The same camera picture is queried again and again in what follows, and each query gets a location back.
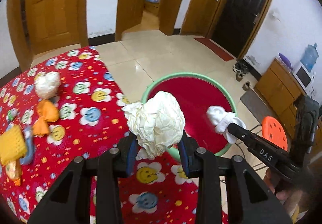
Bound person right hand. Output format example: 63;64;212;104
263;168;300;204

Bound green blue toy figure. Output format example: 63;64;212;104
6;108;19;123

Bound white microwave oven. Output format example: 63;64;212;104
293;62;314;95

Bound red smiley flower tablecloth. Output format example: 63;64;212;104
0;45;230;224

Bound dark entrance door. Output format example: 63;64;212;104
212;0;266;57

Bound wooden low cabinet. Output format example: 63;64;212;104
254;59;306;137

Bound red bin green rim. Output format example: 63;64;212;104
141;72;237;156

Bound wooden wall panel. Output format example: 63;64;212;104
180;0;218;37

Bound blue water jug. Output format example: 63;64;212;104
300;43;319;72

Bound yellow foam fruit net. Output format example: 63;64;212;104
0;125;27;166

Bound orange plastic stool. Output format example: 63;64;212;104
261;116;288;152

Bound white cloth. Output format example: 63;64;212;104
206;106;247;145

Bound white paper ball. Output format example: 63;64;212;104
35;72;61;99
122;91;186;161

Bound pair of shoes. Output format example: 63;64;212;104
232;60;249;75

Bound closed wooden door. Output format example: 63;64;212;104
25;0;79;55

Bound grey floor mat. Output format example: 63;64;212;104
240;89;275;123

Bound red doormat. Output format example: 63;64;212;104
194;37;234;62

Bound orange snack packet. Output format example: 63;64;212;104
5;160;22;186

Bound orange wrapper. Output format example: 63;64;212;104
32;100;60;136

